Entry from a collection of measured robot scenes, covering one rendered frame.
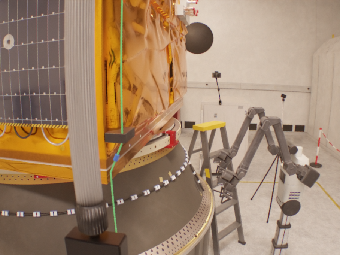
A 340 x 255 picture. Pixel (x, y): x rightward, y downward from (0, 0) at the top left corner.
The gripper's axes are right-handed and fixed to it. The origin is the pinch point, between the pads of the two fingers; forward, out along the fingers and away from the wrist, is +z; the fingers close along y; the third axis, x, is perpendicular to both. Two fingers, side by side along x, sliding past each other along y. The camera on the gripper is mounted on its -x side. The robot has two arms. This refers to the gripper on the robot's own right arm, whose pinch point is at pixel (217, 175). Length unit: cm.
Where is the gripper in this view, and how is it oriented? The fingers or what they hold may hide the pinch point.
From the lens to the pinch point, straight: 233.2
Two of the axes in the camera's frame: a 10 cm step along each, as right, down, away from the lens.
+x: 8.6, 5.1, 0.2
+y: -1.0, 2.1, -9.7
